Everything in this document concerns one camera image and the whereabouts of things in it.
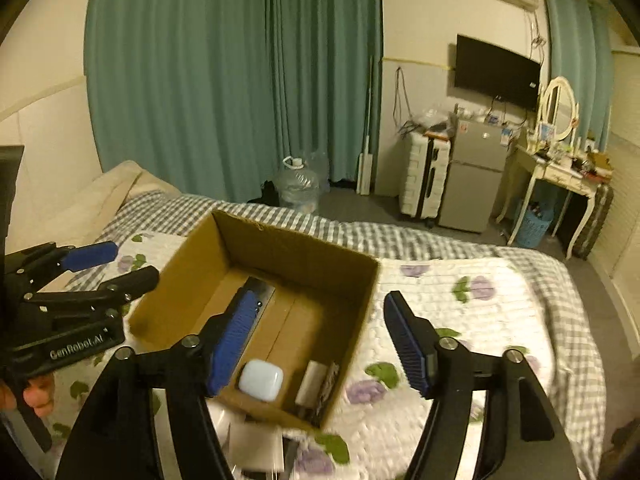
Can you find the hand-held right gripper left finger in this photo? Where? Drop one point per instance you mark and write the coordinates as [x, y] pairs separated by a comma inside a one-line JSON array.
[[234, 342]]

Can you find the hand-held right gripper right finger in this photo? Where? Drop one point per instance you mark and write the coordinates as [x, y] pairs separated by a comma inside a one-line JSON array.
[[406, 344]]

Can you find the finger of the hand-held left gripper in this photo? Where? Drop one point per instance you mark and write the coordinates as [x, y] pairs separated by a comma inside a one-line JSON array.
[[92, 255], [135, 280]]

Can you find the brown cardboard box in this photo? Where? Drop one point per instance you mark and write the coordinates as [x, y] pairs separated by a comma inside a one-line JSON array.
[[300, 285]]

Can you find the person's left hand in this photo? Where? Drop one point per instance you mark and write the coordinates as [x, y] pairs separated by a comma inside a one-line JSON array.
[[37, 395]]

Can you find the white earbuds case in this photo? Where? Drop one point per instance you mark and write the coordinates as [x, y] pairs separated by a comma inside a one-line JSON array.
[[260, 381]]

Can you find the floral quilted bed cover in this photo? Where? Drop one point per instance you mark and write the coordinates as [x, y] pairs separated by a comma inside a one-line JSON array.
[[450, 360]]

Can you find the beige pillow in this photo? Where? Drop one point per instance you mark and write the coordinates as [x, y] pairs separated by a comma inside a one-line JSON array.
[[65, 205]]

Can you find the silver metal piece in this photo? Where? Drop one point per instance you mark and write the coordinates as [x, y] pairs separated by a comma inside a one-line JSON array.
[[265, 292]]

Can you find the beige rectangular packet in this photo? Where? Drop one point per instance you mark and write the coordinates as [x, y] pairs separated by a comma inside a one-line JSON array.
[[311, 384]]

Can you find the dark patterned packet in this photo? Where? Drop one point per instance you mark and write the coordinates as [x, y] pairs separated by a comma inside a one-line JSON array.
[[326, 392]]

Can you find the white flat paper box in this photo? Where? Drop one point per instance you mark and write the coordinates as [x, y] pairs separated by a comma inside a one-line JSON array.
[[255, 442]]

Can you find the black cloth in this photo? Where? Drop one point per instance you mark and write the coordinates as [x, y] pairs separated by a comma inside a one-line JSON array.
[[267, 192]]

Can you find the white ribbed suitcase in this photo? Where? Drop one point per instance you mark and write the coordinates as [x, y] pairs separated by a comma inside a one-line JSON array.
[[422, 180]]

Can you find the clear water jug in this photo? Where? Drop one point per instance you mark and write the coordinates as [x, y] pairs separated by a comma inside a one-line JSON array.
[[299, 185]]

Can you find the blue laundry basket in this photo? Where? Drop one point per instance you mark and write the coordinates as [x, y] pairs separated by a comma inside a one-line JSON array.
[[534, 222]]

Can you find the grey mini fridge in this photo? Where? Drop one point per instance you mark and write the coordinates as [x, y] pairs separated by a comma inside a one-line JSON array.
[[472, 180]]

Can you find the white flat mop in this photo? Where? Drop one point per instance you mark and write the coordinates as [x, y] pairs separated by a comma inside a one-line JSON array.
[[366, 160]]

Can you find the green curtain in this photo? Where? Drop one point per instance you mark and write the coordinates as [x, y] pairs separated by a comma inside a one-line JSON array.
[[225, 75]]

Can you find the white dressing table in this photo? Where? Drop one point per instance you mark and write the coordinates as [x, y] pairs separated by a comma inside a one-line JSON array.
[[550, 172]]

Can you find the dark ribbed suitcase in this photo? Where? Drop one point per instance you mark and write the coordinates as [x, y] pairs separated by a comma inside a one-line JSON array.
[[595, 220]]

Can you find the white oval vanity mirror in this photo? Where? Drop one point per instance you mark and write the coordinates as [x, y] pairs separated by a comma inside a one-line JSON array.
[[557, 107]]

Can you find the light blue curtain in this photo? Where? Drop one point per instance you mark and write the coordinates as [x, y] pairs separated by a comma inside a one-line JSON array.
[[580, 60]]

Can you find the black wall television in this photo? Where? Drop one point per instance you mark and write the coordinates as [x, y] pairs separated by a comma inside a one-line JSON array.
[[495, 71]]

